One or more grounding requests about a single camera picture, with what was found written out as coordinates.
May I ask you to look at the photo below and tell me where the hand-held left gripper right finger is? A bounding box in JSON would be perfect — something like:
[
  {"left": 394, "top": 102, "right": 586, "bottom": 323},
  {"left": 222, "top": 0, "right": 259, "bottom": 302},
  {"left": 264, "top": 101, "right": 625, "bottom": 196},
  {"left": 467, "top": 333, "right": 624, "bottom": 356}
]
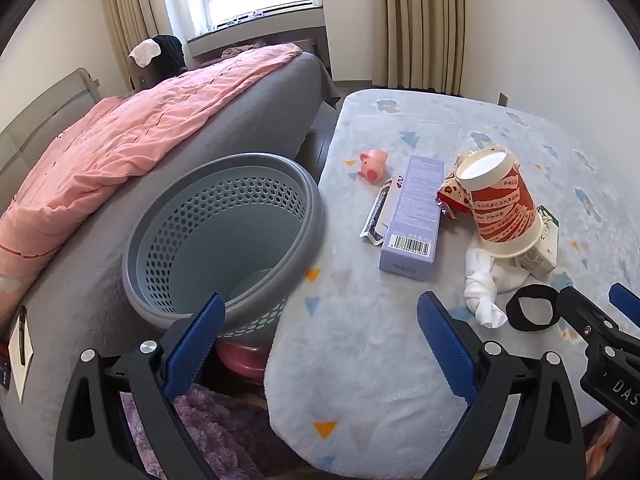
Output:
[{"left": 417, "top": 291, "right": 584, "bottom": 480}]

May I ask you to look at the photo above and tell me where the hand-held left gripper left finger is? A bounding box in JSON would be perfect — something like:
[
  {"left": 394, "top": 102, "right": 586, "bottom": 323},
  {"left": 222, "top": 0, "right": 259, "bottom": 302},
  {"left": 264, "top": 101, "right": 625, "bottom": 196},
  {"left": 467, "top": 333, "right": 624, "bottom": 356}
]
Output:
[{"left": 53, "top": 292, "right": 227, "bottom": 480}]

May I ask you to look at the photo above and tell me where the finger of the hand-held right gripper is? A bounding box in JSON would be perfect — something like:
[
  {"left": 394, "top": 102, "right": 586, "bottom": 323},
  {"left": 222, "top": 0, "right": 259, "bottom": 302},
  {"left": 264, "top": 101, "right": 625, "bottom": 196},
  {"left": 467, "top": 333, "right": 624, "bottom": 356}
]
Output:
[
  {"left": 608, "top": 283, "right": 640, "bottom": 326},
  {"left": 559, "top": 286, "right": 640, "bottom": 356}
]

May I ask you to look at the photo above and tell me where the black elastic band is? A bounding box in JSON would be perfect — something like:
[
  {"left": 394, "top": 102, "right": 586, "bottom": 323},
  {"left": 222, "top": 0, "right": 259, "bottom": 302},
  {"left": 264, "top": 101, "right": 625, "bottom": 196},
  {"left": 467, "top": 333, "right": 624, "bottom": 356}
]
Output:
[{"left": 506, "top": 284, "right": 563, "bottom": 333}]

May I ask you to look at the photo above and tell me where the white sock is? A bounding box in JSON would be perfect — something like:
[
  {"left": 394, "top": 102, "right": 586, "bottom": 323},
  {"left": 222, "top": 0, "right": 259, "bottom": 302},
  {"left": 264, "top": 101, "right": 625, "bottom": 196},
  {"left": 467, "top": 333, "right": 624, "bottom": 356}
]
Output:
[{"left": 462, "top": 247, "right": 526, "bottom": 330}]

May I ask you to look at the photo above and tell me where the small white and green carton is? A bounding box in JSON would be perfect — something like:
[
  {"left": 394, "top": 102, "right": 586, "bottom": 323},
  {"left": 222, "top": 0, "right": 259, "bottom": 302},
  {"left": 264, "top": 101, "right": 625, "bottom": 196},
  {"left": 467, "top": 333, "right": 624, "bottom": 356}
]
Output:
[{"left": 515, "top": 203, "right": 559, "bottom": 279}]

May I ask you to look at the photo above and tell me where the long purple cardboard box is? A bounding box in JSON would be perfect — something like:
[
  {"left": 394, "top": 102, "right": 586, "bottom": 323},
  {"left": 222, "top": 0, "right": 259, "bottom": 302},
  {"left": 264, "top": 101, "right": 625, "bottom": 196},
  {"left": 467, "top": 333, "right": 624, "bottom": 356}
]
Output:
[{"left": 378, "top": 154, "right": 445, "bottom": 281}]

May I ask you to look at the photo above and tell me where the red and white paper cup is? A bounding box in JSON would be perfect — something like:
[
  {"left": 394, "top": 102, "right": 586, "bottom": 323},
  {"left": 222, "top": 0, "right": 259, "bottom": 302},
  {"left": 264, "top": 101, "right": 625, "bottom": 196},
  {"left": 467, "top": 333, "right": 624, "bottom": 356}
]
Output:
[{"left": 454, "top": 145, "right": 543, "bottom": 259}]

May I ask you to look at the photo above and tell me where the narrow white and black packet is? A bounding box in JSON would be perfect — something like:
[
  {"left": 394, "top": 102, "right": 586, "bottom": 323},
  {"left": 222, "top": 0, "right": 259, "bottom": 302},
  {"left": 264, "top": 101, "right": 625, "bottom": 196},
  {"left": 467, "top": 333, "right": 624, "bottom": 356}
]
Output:
[{"left": 359, "top": 182, "right": 393, "bottom": 247}]

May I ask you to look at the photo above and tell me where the red cartoon snack wrapper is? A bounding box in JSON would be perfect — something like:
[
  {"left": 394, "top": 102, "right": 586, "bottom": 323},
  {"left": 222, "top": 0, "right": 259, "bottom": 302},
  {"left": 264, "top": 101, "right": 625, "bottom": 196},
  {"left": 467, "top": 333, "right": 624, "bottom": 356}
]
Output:
[{"left": 436, "top": 152, "right": 473, "bottom": 221}]

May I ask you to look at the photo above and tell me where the grey perforated plastic basket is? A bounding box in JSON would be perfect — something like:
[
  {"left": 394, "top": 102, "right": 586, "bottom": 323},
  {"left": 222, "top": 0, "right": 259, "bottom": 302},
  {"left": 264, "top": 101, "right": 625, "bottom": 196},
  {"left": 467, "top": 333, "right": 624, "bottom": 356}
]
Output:
[{"left": 122, "top": 152, "right": 327, "bottom": 348}]

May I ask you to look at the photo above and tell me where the pink plastic stool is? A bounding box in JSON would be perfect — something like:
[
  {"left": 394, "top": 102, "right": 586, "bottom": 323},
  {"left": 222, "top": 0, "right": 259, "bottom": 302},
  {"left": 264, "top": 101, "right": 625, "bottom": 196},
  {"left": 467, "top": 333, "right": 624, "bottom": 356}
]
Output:
[{"left": 217, "top": 337, "right": 273, "bottom": 386}]

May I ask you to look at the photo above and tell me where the purple fluffy rug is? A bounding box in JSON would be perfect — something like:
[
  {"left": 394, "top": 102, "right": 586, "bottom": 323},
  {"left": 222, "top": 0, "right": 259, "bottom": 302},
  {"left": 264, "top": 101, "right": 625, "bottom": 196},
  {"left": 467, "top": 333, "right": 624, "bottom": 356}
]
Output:
[{"left": 120, "top": 390, "right": 281, "bottom": 480}]

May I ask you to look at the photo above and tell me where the light blue printed blanket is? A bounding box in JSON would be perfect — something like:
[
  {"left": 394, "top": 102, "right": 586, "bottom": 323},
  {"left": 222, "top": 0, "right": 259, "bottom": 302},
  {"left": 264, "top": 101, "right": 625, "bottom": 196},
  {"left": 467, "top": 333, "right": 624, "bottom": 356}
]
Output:
[{"left": 263, "top": 88, "right": 640, "bottom": 476}]

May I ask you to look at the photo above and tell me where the white paper sheet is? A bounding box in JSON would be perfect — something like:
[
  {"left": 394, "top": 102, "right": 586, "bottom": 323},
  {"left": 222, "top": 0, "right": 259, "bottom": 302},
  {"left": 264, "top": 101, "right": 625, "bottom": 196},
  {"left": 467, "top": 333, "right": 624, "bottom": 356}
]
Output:
[{"left": 10, "top": 305, "right": 36, "bottom": 403}]

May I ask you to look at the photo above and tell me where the black and red device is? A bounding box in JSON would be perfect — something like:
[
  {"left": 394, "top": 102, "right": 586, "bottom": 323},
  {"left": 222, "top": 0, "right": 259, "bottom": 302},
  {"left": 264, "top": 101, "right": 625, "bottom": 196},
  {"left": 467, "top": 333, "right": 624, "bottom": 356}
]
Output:
[{"left": 0, "top": 332, "right": 13, "bottom": 391}]

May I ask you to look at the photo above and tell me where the pink pig toy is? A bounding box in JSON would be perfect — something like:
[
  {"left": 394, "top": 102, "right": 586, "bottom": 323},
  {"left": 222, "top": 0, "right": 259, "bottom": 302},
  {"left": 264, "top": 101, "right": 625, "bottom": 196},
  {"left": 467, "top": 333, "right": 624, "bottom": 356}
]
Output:
[{"left": 356, "top": 148, "right": 393, "bottom": 181}]

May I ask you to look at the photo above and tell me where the pink quilt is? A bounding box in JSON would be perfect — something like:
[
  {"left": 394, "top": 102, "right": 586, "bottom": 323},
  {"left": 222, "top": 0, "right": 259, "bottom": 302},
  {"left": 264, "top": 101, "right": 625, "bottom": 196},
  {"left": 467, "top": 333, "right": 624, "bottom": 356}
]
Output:
[{"left": 0, "top": 43, "right": 303, "bottom": 306}]

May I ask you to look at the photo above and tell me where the grey bed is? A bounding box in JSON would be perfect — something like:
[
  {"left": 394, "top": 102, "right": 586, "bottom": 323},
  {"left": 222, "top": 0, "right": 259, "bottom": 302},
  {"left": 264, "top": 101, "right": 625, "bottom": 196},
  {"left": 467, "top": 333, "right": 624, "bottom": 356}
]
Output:
[{"left": 0, "top": 52, "right": 341, "bottom": 461}]

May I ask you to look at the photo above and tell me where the grey headboard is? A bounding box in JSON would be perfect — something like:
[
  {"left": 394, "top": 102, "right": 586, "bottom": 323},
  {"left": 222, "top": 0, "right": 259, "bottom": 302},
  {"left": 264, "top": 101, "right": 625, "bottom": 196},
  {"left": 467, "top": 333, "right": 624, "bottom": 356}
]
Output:
[{"left": 0, "top": 67, "right": 103, "bottom": 176}]

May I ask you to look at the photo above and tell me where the dark chair with black garment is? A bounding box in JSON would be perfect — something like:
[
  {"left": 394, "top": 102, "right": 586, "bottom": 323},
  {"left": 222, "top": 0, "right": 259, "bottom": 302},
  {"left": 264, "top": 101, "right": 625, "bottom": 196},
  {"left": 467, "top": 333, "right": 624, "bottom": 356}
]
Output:
[{"left": 127, "top": 35, "right": 187, "bottom": 93}]

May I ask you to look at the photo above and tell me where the white cloth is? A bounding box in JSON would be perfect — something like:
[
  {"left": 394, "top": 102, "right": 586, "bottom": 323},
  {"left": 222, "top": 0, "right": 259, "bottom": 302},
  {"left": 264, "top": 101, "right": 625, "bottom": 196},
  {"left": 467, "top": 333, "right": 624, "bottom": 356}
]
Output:
[{"left": 128, "top": 39, "right": 162, "bottom": 67}]

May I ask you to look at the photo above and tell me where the bundle of cloth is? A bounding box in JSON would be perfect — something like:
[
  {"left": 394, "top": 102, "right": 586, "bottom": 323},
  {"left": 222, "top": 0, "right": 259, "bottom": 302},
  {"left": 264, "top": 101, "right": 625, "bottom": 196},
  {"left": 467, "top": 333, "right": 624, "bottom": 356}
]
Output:
[{"left": 222, "top": 42, "right": 266, "bottom": 58}]

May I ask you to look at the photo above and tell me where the beige curtain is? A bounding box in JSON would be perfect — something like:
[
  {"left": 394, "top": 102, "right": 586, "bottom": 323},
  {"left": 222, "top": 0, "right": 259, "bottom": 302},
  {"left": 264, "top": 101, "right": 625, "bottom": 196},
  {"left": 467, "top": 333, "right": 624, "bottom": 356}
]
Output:
[
  {"left": 382, "top": 0, "right": 473, "bottom": 96},
  {"left": 97, "top": 0, "right": 173, "bottom": 98}
]

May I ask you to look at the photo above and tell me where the grey window sill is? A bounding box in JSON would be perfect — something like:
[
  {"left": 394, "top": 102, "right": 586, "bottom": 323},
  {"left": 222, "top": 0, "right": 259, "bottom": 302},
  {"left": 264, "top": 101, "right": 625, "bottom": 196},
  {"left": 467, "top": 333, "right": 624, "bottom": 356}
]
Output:
[{"left": 186, "top": 7, "right": 331, "bottom": 61}]

